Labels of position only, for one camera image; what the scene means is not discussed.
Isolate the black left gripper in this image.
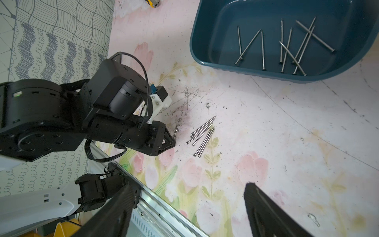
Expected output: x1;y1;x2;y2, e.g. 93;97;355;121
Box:
88;115;176;156

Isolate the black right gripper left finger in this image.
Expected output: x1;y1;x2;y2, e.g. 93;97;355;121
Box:
73;185;135;237

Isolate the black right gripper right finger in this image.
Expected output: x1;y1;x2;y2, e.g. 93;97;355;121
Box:
244;183;312;237

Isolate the teal plastic storage box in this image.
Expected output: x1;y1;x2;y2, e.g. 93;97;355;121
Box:
190;1;379;83

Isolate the steel nail apart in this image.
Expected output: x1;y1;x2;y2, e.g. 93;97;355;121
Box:
295;16;317;59

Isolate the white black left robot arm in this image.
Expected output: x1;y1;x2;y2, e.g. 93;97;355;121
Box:
1;53;176;237

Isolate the steel nail pile right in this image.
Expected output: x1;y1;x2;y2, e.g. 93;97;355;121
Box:
186;116;216;146

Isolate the steel nail pile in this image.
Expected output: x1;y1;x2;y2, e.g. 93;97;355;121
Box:
186;116;216;146
193;126;215;157

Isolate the steel nail pile lower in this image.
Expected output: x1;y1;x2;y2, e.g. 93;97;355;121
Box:
193;126;215;157

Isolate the yellow black utility knife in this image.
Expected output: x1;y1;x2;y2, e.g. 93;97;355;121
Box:
145;0;160;8

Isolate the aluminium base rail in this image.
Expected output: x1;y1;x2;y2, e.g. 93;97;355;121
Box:
84;142;206;237

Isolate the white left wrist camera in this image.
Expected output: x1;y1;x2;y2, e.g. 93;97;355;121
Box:
141;84;172;124

